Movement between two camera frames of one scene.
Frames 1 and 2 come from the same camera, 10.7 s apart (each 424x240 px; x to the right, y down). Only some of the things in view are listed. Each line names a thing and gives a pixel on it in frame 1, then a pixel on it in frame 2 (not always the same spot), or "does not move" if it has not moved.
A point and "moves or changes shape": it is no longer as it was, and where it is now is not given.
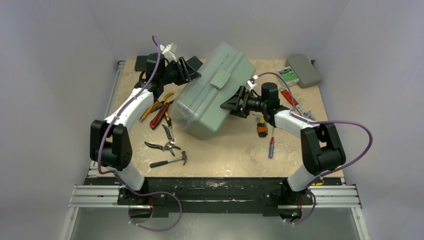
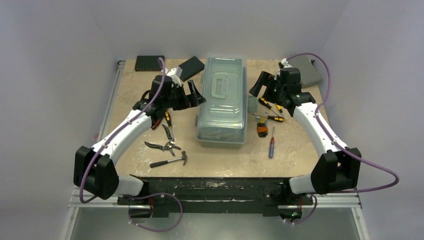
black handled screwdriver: (168, 119) does not move
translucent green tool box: (224, 72) moves or changes shape
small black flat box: (195, 63) does not move
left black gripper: (188, 74) -> (194, 99)
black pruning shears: (167, 146) does not move
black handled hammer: (183, 157) does not move
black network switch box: (140, 64) does not move
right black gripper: (244, 101) -> (266, 87)
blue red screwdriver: (272, 146) does not move
